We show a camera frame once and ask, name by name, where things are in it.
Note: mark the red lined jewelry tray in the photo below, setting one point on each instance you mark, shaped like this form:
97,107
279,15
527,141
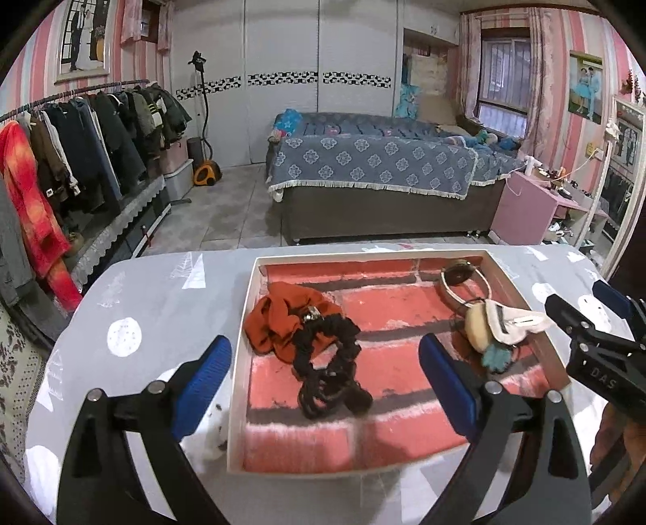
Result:
403,323

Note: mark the plastic storage box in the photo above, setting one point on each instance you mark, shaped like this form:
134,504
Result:
176,171

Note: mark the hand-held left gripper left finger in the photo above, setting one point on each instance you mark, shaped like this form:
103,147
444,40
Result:
202,383

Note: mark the red flower decoration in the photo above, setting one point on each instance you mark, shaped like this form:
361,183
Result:
633,86

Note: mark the black scrunchie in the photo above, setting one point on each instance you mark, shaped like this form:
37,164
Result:
333,333

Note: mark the small window pink curtain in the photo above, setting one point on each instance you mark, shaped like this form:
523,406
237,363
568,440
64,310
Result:
149,22

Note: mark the pink nightstand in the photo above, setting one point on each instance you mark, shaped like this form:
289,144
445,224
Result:
525,207

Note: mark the row of dark clothes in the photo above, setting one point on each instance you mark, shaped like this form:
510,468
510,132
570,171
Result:
111,141

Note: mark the bed with blue patterned cover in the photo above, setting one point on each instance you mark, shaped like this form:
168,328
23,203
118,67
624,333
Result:
378,166

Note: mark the pink floral curtain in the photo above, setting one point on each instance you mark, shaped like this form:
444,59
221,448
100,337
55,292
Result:
539,86
472,65

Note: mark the barred window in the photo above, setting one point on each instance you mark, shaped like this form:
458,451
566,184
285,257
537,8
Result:
502,81

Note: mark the orange jacket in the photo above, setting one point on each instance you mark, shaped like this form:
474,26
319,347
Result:
30,202

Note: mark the lace covered low shelf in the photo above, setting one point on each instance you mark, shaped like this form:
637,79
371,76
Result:
121,222

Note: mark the person's right hand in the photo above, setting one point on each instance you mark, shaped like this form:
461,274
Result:
621,444

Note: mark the floral lace fabric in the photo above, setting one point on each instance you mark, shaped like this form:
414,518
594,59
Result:
20,393

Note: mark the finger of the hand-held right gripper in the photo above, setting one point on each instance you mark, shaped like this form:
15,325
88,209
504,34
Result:
573,313
613,298

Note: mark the white framed standing mirror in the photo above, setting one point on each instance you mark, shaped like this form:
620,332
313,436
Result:
623,202

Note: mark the white wardrobe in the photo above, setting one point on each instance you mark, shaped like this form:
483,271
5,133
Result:
282,50

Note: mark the orange scrunchie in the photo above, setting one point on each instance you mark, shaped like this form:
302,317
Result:
282,318

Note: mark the framed wedding wall poster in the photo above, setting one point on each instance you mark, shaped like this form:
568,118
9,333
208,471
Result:
85,38

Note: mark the metal clothes rack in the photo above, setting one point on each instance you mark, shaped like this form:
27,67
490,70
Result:
75,91

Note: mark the couple wall poster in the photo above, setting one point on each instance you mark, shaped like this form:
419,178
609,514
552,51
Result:
585,86

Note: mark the garment steamer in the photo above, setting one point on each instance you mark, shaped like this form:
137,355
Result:
206,174

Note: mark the grey coat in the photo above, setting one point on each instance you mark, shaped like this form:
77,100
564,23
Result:
10,252

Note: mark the blue plush toy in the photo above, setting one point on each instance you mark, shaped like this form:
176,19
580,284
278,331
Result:
288,123

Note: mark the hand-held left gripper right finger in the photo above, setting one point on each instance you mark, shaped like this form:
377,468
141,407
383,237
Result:
446,383

